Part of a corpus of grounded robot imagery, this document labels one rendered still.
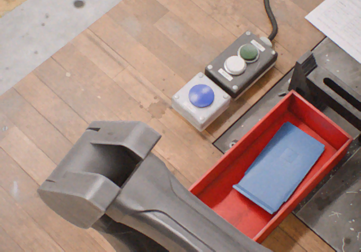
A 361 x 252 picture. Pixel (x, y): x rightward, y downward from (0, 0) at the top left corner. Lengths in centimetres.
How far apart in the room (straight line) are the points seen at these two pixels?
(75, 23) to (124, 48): 115
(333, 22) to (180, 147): 35
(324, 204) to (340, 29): 32
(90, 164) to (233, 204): 43
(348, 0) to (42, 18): 129
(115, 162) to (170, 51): 53
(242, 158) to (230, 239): 47
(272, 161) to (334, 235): 14
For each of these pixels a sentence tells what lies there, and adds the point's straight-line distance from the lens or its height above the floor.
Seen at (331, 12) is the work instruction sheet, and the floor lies 90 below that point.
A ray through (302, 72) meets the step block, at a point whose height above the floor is 97.
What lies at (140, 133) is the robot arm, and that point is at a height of 133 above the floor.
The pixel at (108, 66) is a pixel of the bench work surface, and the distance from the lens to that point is 122.
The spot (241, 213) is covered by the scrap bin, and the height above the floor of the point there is 90.
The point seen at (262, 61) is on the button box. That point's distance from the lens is 120.
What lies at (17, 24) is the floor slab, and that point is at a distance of 240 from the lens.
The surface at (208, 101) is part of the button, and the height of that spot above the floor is 94.
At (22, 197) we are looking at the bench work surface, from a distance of 114.
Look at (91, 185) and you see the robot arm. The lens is 66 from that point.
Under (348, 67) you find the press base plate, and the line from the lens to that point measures 126.
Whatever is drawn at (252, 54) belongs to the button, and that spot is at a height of 94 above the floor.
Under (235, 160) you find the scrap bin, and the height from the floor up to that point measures 90.
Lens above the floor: 194
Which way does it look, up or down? 62 degrees down
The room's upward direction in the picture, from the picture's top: 3 degrees clockwise
